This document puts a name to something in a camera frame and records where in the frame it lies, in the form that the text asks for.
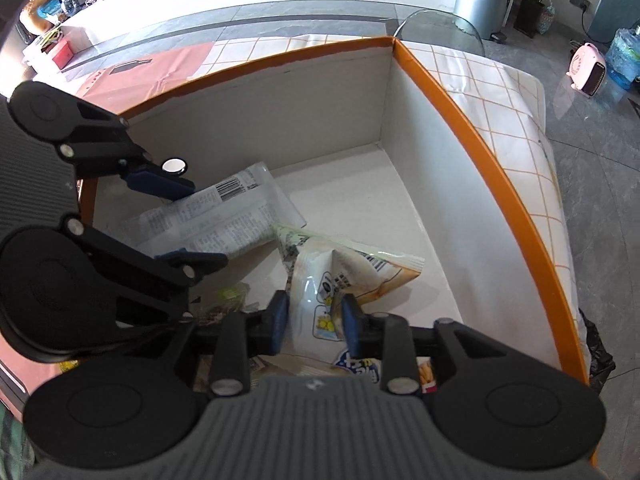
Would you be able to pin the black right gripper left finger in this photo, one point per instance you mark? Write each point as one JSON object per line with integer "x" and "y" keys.
{"x": 243, "y": 336}

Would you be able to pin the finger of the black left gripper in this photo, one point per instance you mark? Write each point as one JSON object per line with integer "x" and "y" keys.
{"x": 175, "y": 264}
{"x": 145, "y": 174}

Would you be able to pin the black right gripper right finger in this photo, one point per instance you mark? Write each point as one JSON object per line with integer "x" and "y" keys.
{"x": 385, "y": 337}

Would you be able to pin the white triangular snack bag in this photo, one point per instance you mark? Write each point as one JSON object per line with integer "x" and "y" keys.
{"x": 321, "y": 271}

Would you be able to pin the white long snack packet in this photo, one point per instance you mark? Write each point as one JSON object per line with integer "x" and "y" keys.
{"x": 230, "y": 217}

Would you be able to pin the red Mimi snack bag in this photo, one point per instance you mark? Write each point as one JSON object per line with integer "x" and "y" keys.
{"x": 344, "y": 365}

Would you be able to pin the red storage box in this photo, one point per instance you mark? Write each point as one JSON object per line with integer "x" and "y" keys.
{"x": 61, "y": 54}

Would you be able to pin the dried flower vase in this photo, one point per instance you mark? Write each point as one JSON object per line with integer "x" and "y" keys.
{"x": 38, "y": 16}

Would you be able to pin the orange cardboard box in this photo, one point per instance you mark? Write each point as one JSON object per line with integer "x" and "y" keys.
{"x": 428, "y": 335}

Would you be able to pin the pink checkered tablecloth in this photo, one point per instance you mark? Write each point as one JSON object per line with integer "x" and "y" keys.
{"x": 500, "y": 110}

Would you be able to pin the pink small heater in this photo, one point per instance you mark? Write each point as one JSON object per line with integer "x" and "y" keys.
{"x": 587, "y": 70}

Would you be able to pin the blue water bottle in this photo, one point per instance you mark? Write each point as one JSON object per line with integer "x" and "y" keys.
{"x": 623, "y": 57}

